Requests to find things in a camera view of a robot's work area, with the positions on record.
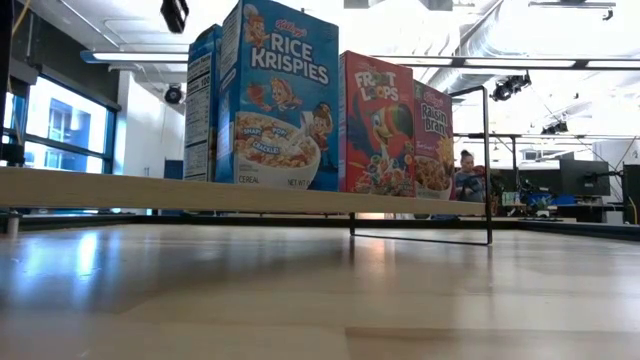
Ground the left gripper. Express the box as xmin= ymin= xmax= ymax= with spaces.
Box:
xmin=159 ymin=0 xmax=190 ymax=35

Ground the round black ceiling device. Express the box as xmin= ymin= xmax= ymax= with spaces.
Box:
xmin=163 ymin=83 xmax=184 ymax=105

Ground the long LED light bar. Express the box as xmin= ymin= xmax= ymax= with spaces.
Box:
xmin=79 ymin=49 xmax=640 ymax=70

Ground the black overhead camera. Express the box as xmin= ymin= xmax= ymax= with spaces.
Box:
xmin=489 ymin=73 xmax=533 ymax=103
xmin=541 ymin=119 xmax=570 ymax=136

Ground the black rig post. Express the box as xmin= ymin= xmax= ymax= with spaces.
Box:
xmin=0 ymin=0 xmax=14 ymax=166

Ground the Raisin Bran cereal box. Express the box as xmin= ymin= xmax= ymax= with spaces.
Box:
xmin=412 ymin=79 xmax=456 ymax=201

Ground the small potted plant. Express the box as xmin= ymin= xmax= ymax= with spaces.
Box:
xmin=529 ymin=192 xmax=552 ymax=218

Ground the black metal shelf frame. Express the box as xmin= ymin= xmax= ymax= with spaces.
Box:
xmin=348 ymin=85 xmax=494 ymax=246

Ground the large window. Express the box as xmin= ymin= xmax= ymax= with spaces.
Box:
xmin=0 ymin=74 xmax=119 ymax=174

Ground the person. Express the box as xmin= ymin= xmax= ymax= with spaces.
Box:
xmin=453 ymin=148 xmax=487 ymax=204

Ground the silver ventilation duct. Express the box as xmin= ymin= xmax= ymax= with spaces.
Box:
xmin=427 ymin=0 xmax=556 ymax=94

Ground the Froot Loops cereal box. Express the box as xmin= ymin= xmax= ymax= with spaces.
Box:
xmin=338 ymin=49 xmax=417 ymax=198

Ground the Rice Krispies cereal box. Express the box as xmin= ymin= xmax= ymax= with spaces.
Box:
xmin=182 ymin=23 xmax=224 ymax=182
xmin=214 ymin=0 xmax=340 ymax=192

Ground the wooden shelf board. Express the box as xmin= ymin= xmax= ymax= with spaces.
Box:
xmin=0 ymin=166 xmax=486 ymax=217

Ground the black computer monitor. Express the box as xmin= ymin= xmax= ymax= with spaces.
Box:
xmin=621 ymin=163 xmax=640 ymax=225
xmin=556 ymin=158 xmax=612 ymax=198

